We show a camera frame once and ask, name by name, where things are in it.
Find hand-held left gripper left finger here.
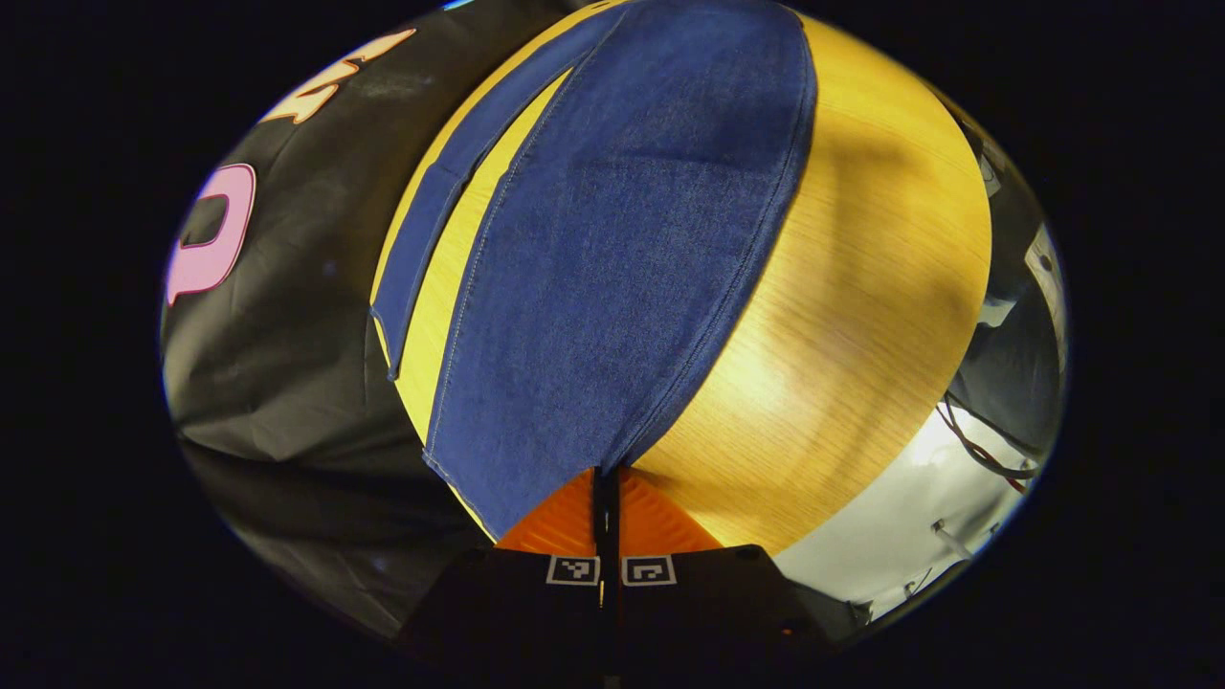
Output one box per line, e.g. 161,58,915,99
397,466,608,685

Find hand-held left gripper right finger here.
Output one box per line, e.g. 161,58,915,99
609,466,843,685

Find blue jeans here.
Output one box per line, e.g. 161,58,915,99
370,0,819,544

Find dark cloth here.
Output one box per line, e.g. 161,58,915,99
952,287,1058,456

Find red and black wires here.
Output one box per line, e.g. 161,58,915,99
936,390,1042,495

